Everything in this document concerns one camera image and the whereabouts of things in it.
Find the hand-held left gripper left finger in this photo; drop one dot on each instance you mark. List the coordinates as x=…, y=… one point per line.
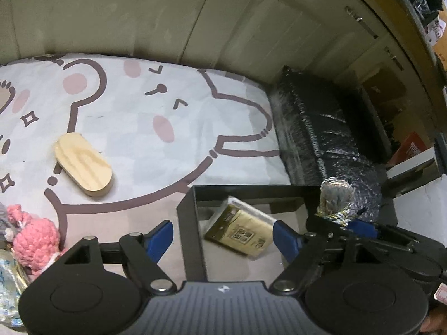
x=161, y=239

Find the white box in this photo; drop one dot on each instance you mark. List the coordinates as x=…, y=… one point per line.
x=419, y=195

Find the beige wardrobe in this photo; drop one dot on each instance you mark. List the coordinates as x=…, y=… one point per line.
x=279, y=24

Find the black storage box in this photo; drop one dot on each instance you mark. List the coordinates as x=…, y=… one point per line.
x=190, y=223

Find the cartoon printed bed sheet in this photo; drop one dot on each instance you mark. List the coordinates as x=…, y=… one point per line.
x=139, y=111

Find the black bubble wrap package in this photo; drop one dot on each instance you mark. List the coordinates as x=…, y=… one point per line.
x=314, y=125

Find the red box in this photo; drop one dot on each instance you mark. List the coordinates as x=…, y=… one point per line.
x=412, y=148

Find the grey fuzzy yarn ball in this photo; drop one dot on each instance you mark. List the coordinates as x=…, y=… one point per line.
x=3, y=223

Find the clear bag of blue beads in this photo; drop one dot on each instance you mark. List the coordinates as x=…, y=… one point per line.
x=8, y=286

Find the pink knitted toy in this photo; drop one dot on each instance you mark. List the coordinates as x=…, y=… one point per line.
x=35, y=240

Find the oval wooden block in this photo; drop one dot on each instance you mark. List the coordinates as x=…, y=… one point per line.
x=83, y=165

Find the gold packet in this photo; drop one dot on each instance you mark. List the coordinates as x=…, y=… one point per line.
x=241, y=232

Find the brown cardboard box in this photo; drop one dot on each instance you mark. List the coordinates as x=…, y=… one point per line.
x=384, y=87

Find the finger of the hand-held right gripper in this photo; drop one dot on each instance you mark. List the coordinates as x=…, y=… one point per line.
x=364, y=229
x=324, y=226

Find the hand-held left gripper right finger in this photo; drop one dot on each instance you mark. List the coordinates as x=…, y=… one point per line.
x=284, y=242

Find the person's right hand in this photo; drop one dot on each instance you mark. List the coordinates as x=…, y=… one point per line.
x=434, y=321

